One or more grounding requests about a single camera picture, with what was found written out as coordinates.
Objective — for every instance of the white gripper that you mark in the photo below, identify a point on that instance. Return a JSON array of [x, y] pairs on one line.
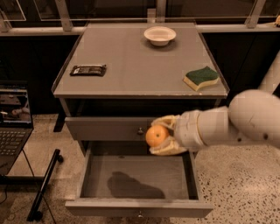
[[186, 130]]

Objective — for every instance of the orange fruit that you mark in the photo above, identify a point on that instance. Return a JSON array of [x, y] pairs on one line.
[[155, 135]]

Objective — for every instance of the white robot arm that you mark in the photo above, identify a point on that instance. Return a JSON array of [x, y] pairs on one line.
[[252, 117]]

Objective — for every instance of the grey open middle drawer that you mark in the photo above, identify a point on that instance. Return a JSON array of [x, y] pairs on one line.
[[139, 186]]

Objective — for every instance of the grey drawer cabinet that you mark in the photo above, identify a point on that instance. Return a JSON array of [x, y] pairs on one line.
[[141, 80]]

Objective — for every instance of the grey upper drawer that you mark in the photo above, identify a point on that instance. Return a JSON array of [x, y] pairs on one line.
[[108, 128]]

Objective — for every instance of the green yellow sponge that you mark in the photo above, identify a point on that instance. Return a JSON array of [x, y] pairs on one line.
[[201, 78]]

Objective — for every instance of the white bowl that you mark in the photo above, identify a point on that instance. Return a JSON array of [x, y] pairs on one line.
[[160, 35]]

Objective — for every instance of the black snack bar packet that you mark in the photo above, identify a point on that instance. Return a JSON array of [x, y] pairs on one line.
[[89, 70]]

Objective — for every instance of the metal window railing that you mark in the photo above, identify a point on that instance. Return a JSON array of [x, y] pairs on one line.
[[48, 17]]

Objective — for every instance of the black laptop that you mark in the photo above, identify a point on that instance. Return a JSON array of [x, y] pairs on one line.
[[16, 122]]

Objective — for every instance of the black stand leg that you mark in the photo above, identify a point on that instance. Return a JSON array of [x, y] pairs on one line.
[[35, 214]]

